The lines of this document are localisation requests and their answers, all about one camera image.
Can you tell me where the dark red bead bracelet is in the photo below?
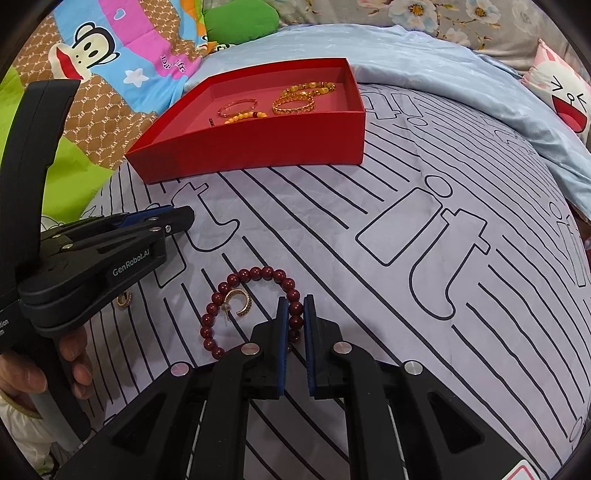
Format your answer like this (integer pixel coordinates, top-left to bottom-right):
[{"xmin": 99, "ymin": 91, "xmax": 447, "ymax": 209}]
[{"xmin": 198, "ymin": 265, "xmax": 305, "ymax": 362}]

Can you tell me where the gold chain bangle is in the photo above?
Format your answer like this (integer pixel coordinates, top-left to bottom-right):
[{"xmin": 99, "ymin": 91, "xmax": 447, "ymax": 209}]
[{"xmin": 271, "ymin": 93, "xmax": 315, "ymax": 115}]

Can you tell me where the yellow crystal bead bracelet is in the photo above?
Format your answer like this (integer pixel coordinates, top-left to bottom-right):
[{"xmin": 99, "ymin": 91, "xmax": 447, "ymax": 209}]
[{"xmin": 278, "ymin": 80, "xmax": 339, "ymax": 100}]

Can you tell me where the thin rose gold bangle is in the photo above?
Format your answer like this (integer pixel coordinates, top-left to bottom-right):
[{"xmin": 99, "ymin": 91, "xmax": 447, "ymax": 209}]
[{"xmin": 217, "ymin": 98, "xmax": 257, "ymax": 119}]

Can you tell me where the red jewelry tray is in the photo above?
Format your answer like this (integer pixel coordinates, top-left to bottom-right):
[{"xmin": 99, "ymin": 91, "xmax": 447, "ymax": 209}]
[{"xmin": 126, "ymin": 58, "xmax": 366, "ymax": 184}]

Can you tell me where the person's left hand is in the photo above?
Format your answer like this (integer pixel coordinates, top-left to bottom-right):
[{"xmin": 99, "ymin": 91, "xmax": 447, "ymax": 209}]
[{"xmin": 1, "ymin": 327, "xmax": 93, "ymax": 411}]

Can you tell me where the colourful cartoon monkey blanket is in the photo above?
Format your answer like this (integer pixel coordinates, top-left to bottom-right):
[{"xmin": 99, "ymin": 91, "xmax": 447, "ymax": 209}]
[{"xmin": 1, "ymin": 0, "xmax": 214, "ymax": 230}]

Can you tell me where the grey striped lettered sheet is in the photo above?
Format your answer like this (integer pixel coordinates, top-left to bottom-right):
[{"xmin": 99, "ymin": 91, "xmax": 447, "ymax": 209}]
[{"xmin": 84, "ymin": 84, "xmax": 590, "ymax": 479}]

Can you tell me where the green plush cushion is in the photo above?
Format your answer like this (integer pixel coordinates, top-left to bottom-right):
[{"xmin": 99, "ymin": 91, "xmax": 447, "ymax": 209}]
[{"xmin": 204, "ymin": 0, "xmax": 280, "ymax": 45}]

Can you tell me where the light blue quilt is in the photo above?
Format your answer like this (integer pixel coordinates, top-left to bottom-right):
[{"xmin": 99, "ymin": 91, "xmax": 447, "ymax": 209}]
[{"xmin": 183, "ymin": 24, "xmax": 591, "ymax": 216}]

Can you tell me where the pink cartoon face pillow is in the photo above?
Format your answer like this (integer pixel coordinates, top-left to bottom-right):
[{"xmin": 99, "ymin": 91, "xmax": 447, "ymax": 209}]
[{"xmin": 521, "ymin": 39, "xmax": 590, "ymax": 144}]

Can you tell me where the grey floral bed sheet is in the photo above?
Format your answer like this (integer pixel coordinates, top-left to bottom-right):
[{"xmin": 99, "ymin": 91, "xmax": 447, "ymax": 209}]
[{"xmin": 270, "ymin": 0, "xmax": 569, "ymax": 72}]

